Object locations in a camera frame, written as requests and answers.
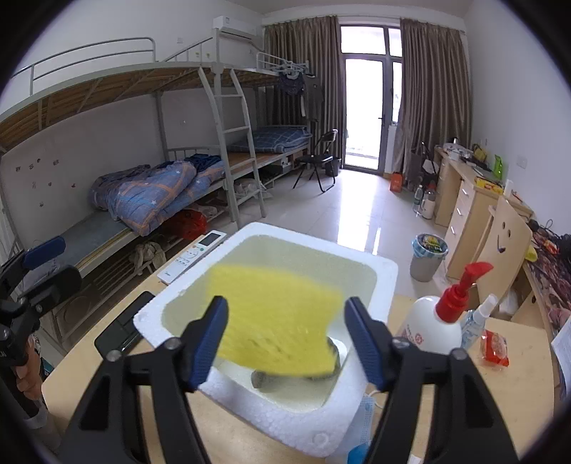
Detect white air conditioner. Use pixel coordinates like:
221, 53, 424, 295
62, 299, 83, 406
213, 15, 259, 40

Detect white foam box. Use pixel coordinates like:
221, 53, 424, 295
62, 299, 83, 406
133, 222, 399, 458

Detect yellow sponge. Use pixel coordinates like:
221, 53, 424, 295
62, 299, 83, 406
207, 263, 346, 378

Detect white remote control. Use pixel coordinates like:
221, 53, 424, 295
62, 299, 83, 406
157, 230, 228, 285

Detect person's left hand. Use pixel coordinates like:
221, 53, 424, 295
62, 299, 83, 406
15, 339, 47, 418

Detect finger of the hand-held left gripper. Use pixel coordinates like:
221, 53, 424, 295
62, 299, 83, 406
24, 265, 83, 313
9, 236, 67, 279

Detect red bag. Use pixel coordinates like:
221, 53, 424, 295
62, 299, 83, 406
167, 210, 208, 242

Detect black phone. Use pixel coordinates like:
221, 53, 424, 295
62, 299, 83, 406
94, 291, 156, 360

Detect beige crumpled cloth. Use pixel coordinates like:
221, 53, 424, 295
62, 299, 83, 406
129, 242, 167, 275

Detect white kettle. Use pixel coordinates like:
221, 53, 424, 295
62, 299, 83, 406
419, 185, 438, 219

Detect grey trash bin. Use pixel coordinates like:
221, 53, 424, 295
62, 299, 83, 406
409, 233, 449, 283

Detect patterned table cloth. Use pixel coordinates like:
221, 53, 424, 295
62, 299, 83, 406
522, 232, 571, 340

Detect folded blue plaid blanket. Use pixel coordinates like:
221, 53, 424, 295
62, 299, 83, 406
227, 126, 313, 153

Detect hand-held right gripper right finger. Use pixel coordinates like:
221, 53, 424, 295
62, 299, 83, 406
343, 297, 520, 464

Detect blue and orange quilt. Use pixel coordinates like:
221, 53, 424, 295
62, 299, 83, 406
89, 161, 226, 236

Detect metal bunk bed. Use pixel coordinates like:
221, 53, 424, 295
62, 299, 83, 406
0, 38, 313, 358

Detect red snack packet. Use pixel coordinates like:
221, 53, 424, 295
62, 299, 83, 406
479, 329, 510, 367

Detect glass balcony door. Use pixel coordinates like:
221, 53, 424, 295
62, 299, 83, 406
340, 24, 404, 175

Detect blue spray bottle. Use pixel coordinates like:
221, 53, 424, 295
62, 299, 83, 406
459, 293, 498, 351

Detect wooden desk with drawers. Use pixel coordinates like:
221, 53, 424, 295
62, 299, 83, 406
434, 147, 536, 279

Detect dark hanging clothes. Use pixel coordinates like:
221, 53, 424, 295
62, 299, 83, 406
277, 71, 324, 121

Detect wooden chair with smiley face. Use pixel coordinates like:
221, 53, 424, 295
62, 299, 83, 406
475, 195, 534, 308

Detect white paper sheet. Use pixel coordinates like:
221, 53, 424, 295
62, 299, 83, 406
551, 321, 571, 384

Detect brown curtain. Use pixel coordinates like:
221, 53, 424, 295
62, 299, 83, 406
263, 15, 344, 170
398, 19, 474, 179

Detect grey metal ladder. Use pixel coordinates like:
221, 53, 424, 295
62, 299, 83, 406
197, 66, 266, 224

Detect blue face mask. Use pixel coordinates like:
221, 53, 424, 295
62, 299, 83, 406
325, 390, 380, 464

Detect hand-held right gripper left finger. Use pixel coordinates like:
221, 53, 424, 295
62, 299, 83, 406
65, 295, 230, 464

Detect black folding chair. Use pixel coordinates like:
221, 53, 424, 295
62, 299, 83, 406
292, 129, 340, 193

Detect white lotion bottle red pump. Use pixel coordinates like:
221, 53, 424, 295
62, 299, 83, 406
399, 262, 495, 358

